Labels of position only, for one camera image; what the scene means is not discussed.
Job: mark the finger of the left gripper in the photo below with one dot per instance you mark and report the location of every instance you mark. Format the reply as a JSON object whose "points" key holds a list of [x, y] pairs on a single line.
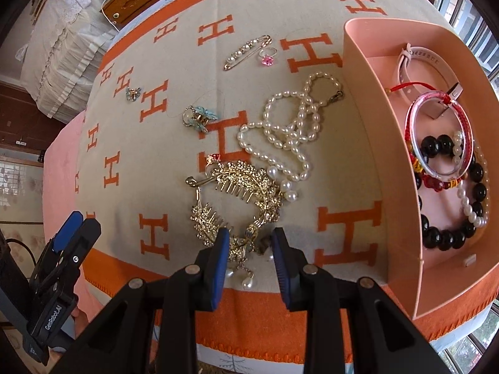
{"points": [[66, 232], [52, 264]]}

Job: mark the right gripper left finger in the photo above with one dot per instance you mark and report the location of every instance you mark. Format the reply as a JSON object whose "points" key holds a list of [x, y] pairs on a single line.
{"points": [[216, 269]]}

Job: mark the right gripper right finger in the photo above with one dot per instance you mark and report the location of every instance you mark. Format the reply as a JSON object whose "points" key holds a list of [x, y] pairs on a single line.
{"points": [[289, 263]]}

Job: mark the gold rhinestone hair comb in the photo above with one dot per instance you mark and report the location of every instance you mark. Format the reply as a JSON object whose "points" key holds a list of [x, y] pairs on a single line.
{"points": [[242, 199]]}

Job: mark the small blue flower earring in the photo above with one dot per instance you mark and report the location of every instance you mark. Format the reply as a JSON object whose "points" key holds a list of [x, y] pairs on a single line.
{"points": [[132, 94]]}

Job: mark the blue flower clip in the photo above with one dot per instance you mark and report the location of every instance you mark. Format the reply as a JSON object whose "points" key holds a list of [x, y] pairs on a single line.
{"points": [[198, 117]]}

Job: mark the red string glass bangle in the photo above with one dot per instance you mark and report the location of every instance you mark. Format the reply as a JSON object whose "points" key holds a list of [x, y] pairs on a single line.
{"points": [[459, 148]]}

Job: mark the pearl safety pin brooch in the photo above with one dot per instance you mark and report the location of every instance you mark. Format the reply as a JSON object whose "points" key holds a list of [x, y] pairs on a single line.
{"points": [[248, 49]]}

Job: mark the pink jewelry box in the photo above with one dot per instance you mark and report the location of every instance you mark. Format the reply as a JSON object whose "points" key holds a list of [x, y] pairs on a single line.
{"points": [[431, 118]]}

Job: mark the pink bed cover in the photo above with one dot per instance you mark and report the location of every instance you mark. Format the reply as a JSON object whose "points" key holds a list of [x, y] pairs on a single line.
{"points": [[58, 202]]}

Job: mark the orange beige H blanket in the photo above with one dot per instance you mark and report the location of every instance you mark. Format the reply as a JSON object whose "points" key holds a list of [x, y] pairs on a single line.
{"points": [[289, 106]]}

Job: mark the white lace bed cover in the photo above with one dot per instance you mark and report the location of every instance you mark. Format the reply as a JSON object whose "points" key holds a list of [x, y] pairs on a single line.
{"points": [[62, 58]]}

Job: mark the window with metal bars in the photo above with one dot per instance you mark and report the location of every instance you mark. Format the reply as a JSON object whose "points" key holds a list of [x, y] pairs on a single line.
{"points": [[472, 29]]}

